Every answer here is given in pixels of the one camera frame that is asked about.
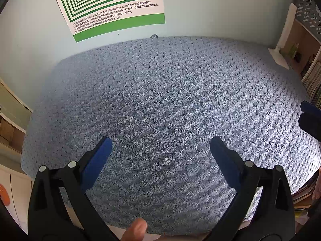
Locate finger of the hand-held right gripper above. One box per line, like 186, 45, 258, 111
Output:
298, 100, 321, 141

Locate wooden bookshelf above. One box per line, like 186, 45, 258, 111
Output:
278, 17, 321, 81

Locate white desk lamp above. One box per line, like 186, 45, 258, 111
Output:
268, 2, 298, 70

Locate green striped wall poster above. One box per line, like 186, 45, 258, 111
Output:
50, 0, 165, 43

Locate pile of flat books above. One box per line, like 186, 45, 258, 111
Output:
292, 173, 321, 217

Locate row of upright books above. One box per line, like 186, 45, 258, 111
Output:
300, 60, 321, 106

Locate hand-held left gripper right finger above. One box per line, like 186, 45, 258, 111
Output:
210, 136, 296, 241

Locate person's left hand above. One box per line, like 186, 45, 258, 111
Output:
120, 217, 148, 241

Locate wooden cabinet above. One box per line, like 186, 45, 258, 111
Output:
0, 77, 34, 156

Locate grey pegboard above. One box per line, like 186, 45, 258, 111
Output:
294, 0, 321, 35

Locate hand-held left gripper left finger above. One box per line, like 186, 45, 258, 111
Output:
27, 136, 120, 241

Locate orange object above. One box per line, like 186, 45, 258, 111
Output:
0, 183, 10, 205

